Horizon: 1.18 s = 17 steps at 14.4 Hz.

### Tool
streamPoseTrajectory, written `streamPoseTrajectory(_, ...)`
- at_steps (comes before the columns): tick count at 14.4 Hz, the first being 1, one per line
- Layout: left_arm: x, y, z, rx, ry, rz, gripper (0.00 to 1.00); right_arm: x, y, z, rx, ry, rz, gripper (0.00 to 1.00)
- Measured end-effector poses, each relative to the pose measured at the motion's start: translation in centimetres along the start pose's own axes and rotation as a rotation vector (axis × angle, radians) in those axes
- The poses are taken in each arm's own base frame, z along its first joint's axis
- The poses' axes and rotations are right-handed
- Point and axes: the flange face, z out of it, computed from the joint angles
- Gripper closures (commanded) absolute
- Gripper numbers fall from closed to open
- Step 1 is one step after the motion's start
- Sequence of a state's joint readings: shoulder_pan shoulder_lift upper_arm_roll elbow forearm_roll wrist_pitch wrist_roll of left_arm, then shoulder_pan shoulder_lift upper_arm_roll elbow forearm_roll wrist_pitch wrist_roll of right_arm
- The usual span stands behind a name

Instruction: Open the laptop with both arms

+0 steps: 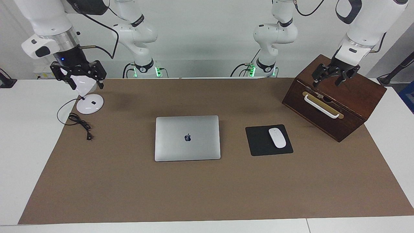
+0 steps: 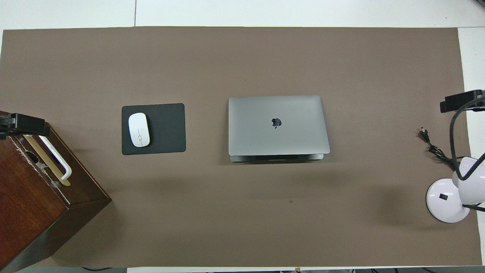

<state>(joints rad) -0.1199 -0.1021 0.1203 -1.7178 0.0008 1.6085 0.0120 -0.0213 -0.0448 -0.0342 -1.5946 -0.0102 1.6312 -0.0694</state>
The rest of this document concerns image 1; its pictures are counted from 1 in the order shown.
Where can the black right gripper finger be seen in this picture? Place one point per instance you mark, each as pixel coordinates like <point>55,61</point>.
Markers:
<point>98,72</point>
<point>61,72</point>

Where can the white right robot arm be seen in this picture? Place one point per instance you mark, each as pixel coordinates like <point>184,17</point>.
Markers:
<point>48,16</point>

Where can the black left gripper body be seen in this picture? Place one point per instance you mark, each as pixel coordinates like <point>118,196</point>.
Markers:
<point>344,66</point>

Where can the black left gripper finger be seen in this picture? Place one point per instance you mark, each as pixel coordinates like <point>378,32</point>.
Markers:
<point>347,76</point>
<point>321,72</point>

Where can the blue bin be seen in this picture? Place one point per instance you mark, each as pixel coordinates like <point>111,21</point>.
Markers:
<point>408,97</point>

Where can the black clamp mount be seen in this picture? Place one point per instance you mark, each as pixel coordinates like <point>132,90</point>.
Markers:
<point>6,81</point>

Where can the white wall power strip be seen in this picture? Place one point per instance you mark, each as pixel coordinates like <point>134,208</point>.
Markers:
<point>43,72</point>

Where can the silver laptop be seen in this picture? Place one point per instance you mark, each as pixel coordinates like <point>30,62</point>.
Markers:
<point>187,142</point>

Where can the dark brown wooden box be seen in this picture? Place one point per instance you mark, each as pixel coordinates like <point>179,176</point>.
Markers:
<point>349,94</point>

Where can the white desk lamp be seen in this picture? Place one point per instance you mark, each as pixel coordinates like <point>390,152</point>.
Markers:
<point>89,105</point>

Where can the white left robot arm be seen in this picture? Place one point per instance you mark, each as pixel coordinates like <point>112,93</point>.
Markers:
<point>372,19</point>

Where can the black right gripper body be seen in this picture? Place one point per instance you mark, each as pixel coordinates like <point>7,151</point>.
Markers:
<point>69,58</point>

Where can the white computer mouse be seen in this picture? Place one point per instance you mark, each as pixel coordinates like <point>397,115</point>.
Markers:
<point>277,138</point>

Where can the brown table mat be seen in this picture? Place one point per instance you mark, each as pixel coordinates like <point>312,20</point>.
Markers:
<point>207,187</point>

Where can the black tripod stand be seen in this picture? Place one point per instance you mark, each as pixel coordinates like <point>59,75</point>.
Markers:
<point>393,76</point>

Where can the black mouse pad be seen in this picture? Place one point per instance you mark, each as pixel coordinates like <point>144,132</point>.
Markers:
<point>258,142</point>

